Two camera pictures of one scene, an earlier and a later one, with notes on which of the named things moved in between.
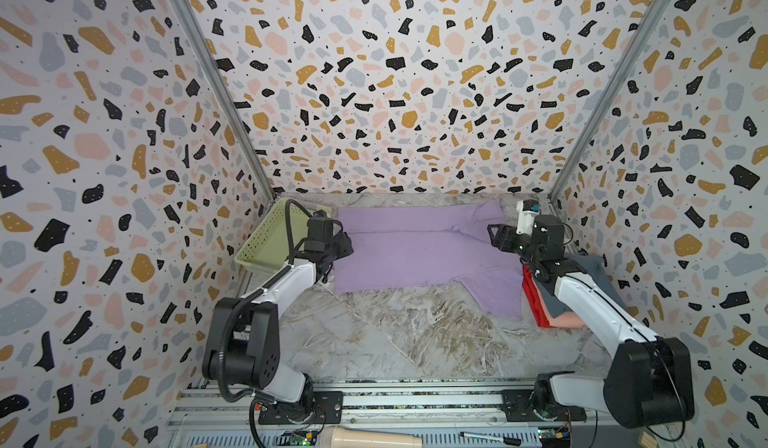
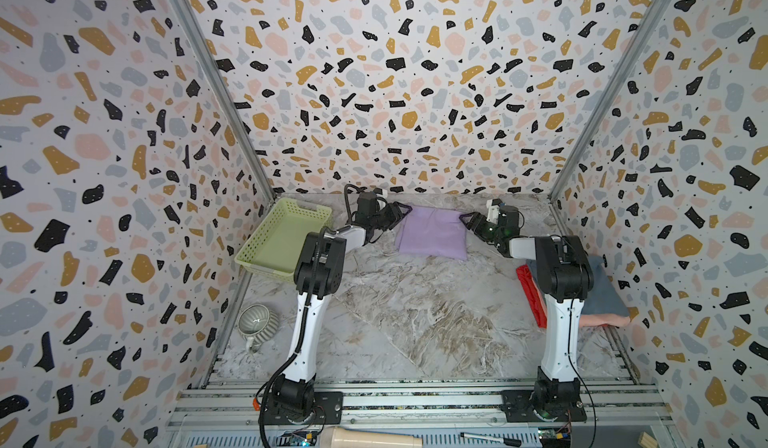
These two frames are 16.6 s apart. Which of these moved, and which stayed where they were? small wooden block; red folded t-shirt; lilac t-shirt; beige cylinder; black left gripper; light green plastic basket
Moved: lilac t-shirt; black left gripper
Stayed: beige cylinder; small wooden block; light green plastic basket; red folded t-shirt
